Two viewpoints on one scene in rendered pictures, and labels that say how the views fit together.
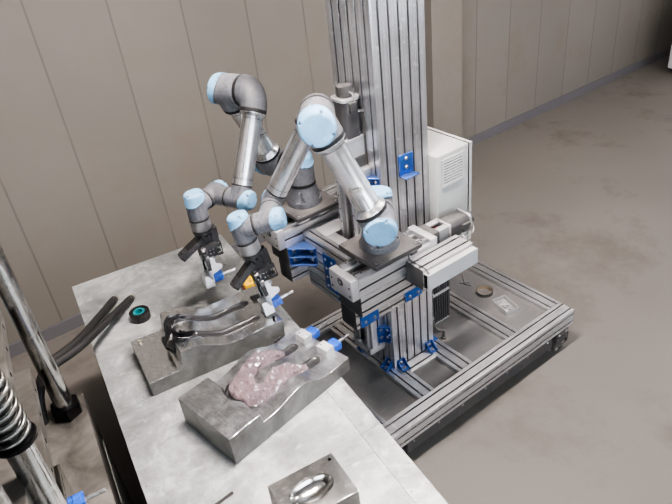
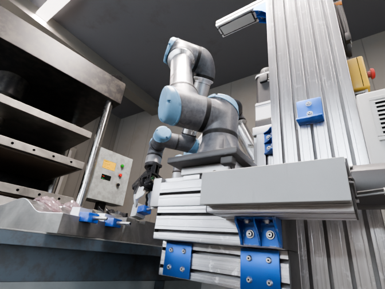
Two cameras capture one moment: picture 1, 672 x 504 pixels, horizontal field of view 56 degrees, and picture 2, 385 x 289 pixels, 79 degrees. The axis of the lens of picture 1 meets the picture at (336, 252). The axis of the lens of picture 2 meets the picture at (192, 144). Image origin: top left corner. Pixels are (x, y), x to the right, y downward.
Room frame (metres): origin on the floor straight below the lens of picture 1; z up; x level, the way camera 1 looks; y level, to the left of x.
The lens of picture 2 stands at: (1.66, -0.78, 0.79)
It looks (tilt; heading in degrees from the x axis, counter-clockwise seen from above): 24 degrees up; 70
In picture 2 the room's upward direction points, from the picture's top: 6 degrees clockwise
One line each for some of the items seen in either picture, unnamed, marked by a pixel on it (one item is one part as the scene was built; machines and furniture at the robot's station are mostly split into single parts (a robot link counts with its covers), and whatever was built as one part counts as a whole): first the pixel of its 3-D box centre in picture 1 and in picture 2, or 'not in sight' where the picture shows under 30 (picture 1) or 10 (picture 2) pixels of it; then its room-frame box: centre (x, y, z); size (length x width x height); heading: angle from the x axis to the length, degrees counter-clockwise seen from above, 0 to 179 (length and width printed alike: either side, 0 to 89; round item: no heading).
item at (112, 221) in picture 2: (313, 332); (114, 222); (1.73, 0.11, 0.85); 0.13 x 0.05 x 0.05; 133
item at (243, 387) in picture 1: (265, 372); (54, 206); (1.51, 0.28, 0.90); 0.26 x 0.18 x 0.08; 133
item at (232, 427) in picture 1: (267, 383); (47, 217); (1.50, 0.27, 0.85); 0.50 x 0.26 x 0.11; 133
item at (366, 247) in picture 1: (378, 232); (219, 150); (1.97, -0.17, 1.09); 0.15 x 0.15 x 0.10
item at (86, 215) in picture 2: (335, 344); (91, 217); (1.65, 0.04, 0.85); 0.13 x 0.05 x 0.05; 133
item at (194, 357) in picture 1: (206, 332); (120, 227); (1.79, 0.50, 0.87); 0.50 x 0.26 x 0.14; 115
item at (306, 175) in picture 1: (298, 165); not in sight; (2.39, 0.11, 1.20); 0.13 x 0.12 x 0.14; 56
